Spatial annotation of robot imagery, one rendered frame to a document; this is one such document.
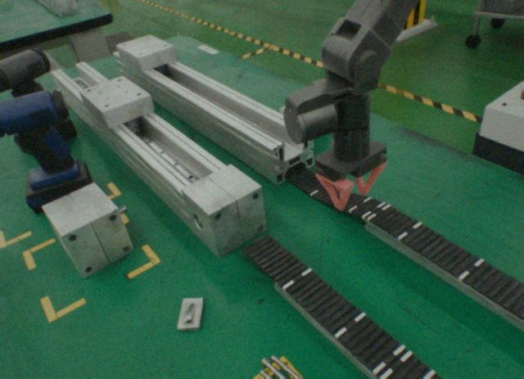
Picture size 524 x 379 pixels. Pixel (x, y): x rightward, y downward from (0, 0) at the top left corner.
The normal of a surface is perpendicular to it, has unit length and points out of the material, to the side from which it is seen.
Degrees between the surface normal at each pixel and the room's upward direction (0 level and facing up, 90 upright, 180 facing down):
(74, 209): 0
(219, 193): 0
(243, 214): 90
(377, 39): 89
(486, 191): 0
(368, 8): 45
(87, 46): 90
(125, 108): 90
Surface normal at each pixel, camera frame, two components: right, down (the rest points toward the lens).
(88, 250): 0.62, 0.42
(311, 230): -0.11, -0.79
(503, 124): -0.80, 0.42
